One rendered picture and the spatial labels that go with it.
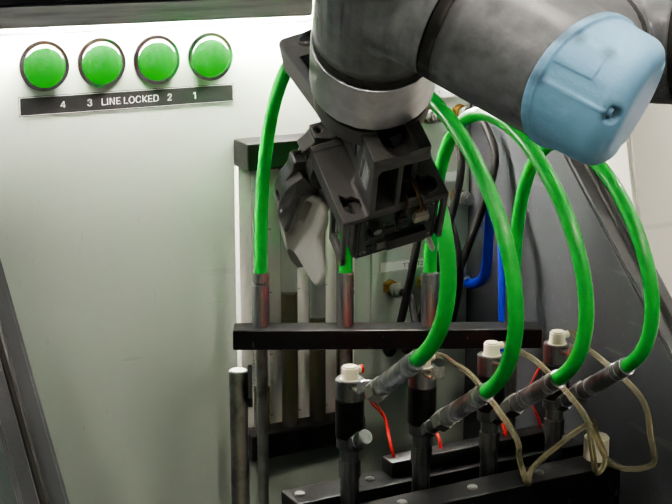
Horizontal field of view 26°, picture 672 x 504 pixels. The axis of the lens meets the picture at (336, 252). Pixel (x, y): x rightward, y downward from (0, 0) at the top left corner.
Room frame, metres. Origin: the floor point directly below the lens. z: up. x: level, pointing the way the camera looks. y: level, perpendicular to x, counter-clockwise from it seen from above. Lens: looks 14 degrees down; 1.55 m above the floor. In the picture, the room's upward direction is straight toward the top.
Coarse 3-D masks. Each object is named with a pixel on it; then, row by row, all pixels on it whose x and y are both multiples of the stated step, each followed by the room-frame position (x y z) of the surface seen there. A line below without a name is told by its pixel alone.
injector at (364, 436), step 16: (336, 384) 1.30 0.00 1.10; (352, 384) 1.29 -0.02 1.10; (336, 400) 1.30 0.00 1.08; (352, 400) 1.29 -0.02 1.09; (336, 416) 1.30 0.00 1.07; (352, 416) 1.29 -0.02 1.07; (336, 432) 1.30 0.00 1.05; (352, 432) 1.29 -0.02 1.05; (368, 432) 1.28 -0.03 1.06; (352, 448) 1.29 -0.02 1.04; (352, 464) 1.30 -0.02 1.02; (352, 480) 1.30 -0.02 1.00; (352, 496) 1.30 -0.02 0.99
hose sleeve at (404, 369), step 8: (400, 360) 1.21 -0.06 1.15; (408, 360) 1.19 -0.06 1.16; (392, 368) 1.22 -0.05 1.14; (400, 368) 1.20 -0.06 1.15; (408, 368) 1.19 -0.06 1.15; (416, 368) 1.19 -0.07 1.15; (384, 376) 1.23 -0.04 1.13; (392, 376) 1.21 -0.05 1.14; (400, 376) 1.21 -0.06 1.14; (408, 376) 1.20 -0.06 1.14; (376, 384) 1.24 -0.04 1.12; (384, 384) 1.23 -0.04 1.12; (392, 384) 1.22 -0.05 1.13; (400, 384) 1.22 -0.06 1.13; (376, 392) 1.24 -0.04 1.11; (384, 392) 1.23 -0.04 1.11
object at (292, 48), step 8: (304, 32) 0.98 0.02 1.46; (280, 40) 0.99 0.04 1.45; (288, 40) 0.98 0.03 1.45; (296, 40) 0.98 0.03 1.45; (304, 40) 0.97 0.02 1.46; (280, 48) 0.98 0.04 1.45; (288, 48) 0.97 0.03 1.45; (296, 48) 0.97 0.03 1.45; (304, 48) 0.96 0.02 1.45; (288, 56) 0.96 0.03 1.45; (296, 56) 0.95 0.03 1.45; (304, 56) 0.95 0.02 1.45; (288, 64) 0.97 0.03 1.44; (296, 64) 0.94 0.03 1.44; (304, 64) 0.94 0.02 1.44; (288, 72) 0.98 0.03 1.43; (296, 72) 0.95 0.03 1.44; (304, 72) 0.93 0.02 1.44; (296, 80) 0.95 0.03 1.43; (304, 80) 0.92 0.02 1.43; (304, 88) 0.93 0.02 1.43; (304, 96) 0.94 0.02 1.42; (312, 96) 0.91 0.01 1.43; (312, 104) 0.92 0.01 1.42
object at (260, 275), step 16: (288, 80) 1.43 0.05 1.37; (272, 96) 1.44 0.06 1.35; (272, 112) 1.45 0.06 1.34; (272, 128) 1.45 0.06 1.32; (272, 144) 1.46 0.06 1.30; (256, 192) 1.47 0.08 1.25; (256, 208) 1.48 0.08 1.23; (256, 224) 1.48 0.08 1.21; (448, 224) 1.15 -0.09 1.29; (256, 240) 1.48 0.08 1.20; (448, 240) 1.15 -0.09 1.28; (256, 256) 1.48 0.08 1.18; (448, 256) 1.15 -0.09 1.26; (256, 272) 1.48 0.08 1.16; (448, 272) 1.14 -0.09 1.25; (448, 288) 1.14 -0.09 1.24; (448, 304) 1.15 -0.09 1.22; (448, 320) 1.15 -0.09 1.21; (432, 336) 1.16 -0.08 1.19; (416, 352) 1.18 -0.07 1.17; (432, 352) 1.17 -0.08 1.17
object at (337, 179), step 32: (320, 128) 0.92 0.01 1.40; (352, 128) 0.85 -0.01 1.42; (416, 128) 0.85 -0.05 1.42; (320, 160) 0.90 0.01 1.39; (352, 160) 0.90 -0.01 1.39; (384, 160) 0.84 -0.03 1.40; (416, 160) 0.85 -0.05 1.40; (352, 192) 0.89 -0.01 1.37; (384, 192) 0.88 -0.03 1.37; (416, 192) 0.88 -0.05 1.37; (448, 192) 0.89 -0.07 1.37; (352, 224) 0.88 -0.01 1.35; (384, 224) 0.89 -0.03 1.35; (416, 224) 0.91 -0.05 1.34; (352, 256) 0.91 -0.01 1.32
